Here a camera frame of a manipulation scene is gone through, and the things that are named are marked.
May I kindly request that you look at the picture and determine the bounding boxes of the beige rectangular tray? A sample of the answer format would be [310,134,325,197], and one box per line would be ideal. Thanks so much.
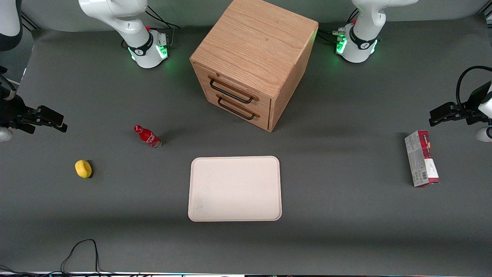
[188,156,282,222]

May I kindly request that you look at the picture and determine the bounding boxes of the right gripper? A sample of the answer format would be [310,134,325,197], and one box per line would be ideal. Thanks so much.
[0,96,68,134]

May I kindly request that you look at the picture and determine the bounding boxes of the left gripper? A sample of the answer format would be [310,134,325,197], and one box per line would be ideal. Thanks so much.
[429,82,492,127]

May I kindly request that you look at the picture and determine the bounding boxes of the grey and red carton box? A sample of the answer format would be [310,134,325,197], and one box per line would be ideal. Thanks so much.
[404,130,440,188]

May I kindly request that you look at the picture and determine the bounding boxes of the black frame rail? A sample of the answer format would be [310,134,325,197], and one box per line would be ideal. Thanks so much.
[21,12,41,32]

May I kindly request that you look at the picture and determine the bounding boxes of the red cola bottle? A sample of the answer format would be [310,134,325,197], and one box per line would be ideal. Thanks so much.
[133,125,162,149]

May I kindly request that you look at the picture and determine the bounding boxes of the black base cables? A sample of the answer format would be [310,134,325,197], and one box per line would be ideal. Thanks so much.
[317,8,360,43]
[145,5,181,48]

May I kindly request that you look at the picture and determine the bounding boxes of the looped black floor cable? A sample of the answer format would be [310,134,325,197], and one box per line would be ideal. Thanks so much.
[60,239,103,275]

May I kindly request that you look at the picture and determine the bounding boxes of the yellow lemon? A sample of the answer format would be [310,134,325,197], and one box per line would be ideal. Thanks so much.
[75,160,93,179]

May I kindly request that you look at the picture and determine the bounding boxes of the dark grey table mat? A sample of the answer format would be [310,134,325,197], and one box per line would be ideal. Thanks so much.
[0,15,492,275]

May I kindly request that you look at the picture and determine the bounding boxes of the black left base cables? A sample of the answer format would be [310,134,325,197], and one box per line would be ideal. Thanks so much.
[317,8,360,43]

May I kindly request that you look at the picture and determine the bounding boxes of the wooden drawer cabinet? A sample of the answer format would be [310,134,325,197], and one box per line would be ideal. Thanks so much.
[189,0,319,132]

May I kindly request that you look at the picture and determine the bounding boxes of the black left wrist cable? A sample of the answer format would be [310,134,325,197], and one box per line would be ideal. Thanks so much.
[456,66,492,109]

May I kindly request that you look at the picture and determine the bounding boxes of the black right base cables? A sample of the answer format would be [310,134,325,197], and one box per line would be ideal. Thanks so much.
[145,5,181,48]

